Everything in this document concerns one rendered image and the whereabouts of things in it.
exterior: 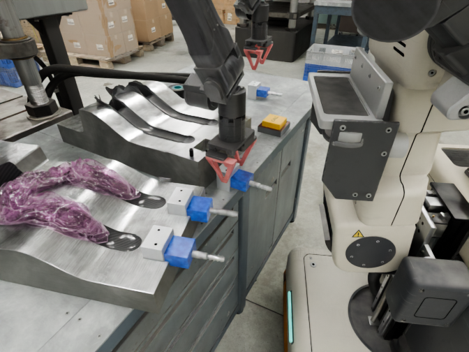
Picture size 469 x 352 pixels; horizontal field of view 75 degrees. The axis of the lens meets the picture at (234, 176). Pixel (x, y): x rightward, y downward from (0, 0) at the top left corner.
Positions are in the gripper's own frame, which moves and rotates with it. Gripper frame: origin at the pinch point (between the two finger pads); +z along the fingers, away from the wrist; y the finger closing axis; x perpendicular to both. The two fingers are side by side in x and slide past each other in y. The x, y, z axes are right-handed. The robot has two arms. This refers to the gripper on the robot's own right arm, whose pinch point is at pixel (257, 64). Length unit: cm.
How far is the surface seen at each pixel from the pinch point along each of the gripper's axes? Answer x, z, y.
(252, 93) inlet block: -0.5, 10.4, 2.7
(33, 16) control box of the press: -75, -15, 29
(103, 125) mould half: -18, 1, 59
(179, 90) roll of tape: -26.3, 9.0, 14.6
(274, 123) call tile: 16.2, 8.8, 26.1
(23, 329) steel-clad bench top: 3, 12, 101
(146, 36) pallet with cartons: -300, 73, -295
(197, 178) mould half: 10, 8, 61
